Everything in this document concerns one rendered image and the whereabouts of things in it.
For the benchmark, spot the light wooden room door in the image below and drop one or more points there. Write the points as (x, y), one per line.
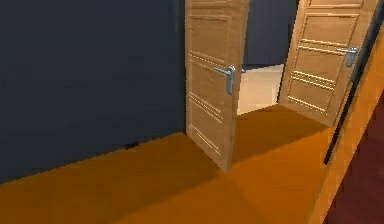
(320, 66)
(206, 110)

